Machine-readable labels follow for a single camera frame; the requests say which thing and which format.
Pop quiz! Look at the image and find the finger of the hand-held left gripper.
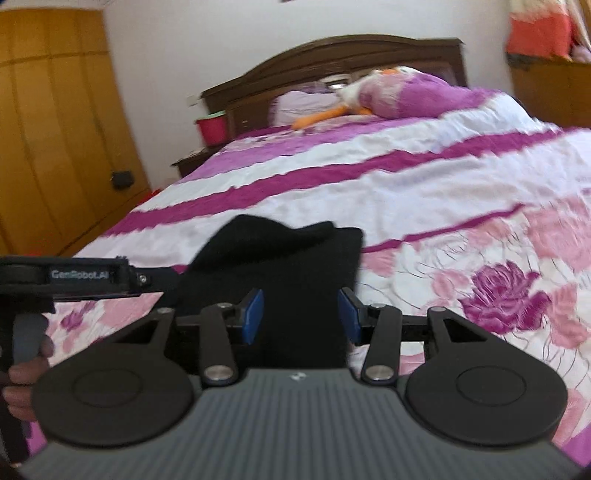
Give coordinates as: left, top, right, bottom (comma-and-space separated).
137, 267, 186, 296

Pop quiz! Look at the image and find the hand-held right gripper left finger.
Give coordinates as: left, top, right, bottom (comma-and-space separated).
113, 288, 265, 387

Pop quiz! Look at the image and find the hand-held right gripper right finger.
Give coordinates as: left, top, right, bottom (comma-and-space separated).
337, 286, 491, 385

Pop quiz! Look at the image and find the black garment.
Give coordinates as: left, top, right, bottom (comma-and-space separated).
159, 215, 365, 370

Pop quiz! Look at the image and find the person's left hand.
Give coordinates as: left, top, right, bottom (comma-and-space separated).
1, 336, 55, 423

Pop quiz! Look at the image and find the dark wooden nightstand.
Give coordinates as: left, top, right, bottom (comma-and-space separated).
171, 145, 223, 179

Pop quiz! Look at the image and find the yellow wooden wardrobe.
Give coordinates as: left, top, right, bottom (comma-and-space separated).
0, 9, 151, 257

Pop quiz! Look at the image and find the pink purple floral bedspread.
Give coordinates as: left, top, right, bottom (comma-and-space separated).
27, 85, 591, 468

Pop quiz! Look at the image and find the red bucket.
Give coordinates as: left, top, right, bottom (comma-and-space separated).
194, 112, 228, 147

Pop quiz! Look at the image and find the orange white plush toy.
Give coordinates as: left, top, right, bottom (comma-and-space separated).
291, 68, 376, 131

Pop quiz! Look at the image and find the purple floral pillow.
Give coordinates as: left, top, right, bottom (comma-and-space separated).
358, 66, 502, 120

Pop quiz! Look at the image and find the dark wooden headboard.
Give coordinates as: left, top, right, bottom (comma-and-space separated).
201, 34, 468, 140

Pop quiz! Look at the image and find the brown wooden cabinet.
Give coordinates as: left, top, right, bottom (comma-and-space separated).
509, 54, 591, 128

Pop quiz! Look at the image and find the orange white hanging cloth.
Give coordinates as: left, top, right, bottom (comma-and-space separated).
505, 0, 588, 60

